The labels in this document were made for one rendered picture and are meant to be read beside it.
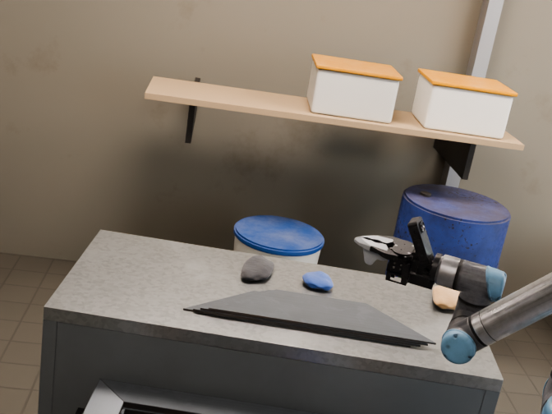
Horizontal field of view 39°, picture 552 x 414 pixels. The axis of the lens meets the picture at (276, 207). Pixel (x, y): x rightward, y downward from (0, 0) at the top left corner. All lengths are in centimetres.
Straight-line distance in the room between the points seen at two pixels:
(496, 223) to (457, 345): 245
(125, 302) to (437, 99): 225
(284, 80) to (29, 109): 150
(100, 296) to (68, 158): 253
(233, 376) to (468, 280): 77
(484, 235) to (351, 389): 201
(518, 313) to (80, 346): 122
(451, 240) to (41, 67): 249
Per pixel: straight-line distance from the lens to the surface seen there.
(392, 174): 481
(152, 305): 229
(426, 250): 184
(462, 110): 408
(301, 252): 398
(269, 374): 224
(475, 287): 183
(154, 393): 224
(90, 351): 229
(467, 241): 409
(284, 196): 477
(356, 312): 239
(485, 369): 232
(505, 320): 171
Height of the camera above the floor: 212
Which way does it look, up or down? 20 degrees down
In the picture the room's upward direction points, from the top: 9 degrees clockwise
